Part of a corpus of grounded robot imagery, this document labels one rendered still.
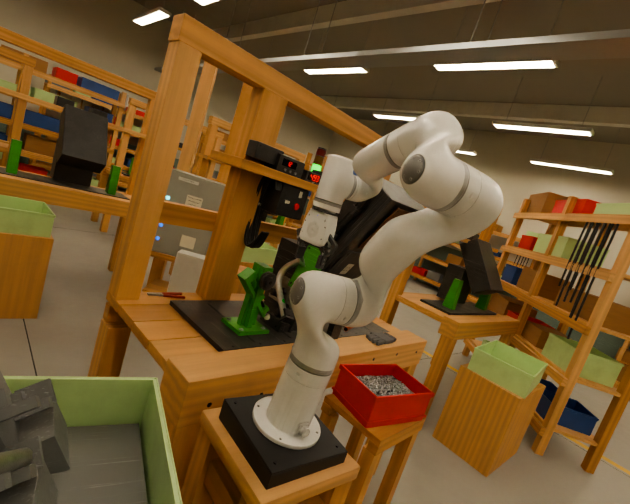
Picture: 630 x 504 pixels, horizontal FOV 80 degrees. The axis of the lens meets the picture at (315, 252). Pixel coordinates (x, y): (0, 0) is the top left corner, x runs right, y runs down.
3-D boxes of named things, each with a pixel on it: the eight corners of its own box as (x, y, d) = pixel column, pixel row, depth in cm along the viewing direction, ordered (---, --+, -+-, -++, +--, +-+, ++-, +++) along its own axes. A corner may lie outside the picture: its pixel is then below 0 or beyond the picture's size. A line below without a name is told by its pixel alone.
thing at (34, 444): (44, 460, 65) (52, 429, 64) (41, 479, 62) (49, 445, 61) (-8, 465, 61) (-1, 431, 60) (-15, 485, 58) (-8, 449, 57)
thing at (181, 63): (347, 301, 253) (395, 161, 239) (115, 299, 142) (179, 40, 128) (338, 295, 259) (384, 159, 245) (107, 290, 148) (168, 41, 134)
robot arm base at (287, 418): (332, 443, 98) (360, 383, 95) (274, 455, 86) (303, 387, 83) (295, 396, 112) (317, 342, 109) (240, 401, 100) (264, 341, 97)
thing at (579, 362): (529, 452, 315) (652, 177, 280) (456, 349, 542) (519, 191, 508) (593, 475, 311) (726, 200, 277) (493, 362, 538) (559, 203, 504)
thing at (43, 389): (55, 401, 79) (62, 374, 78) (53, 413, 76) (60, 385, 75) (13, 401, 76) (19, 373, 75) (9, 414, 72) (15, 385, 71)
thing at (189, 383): (418, 364, 216) (427, 340, 214) (175, 430, 104) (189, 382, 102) (398, 352, 225) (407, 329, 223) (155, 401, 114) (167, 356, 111)
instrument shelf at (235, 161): (366, 210, 215) (369, 203, 214) (240, 168, 148) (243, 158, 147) (335, 200, 231) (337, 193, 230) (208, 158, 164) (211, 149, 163)
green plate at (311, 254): (315, 299, 166) (336, 258, 167) (304, 295, 160) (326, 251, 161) (298, 289, 174) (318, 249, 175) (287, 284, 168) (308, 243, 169)
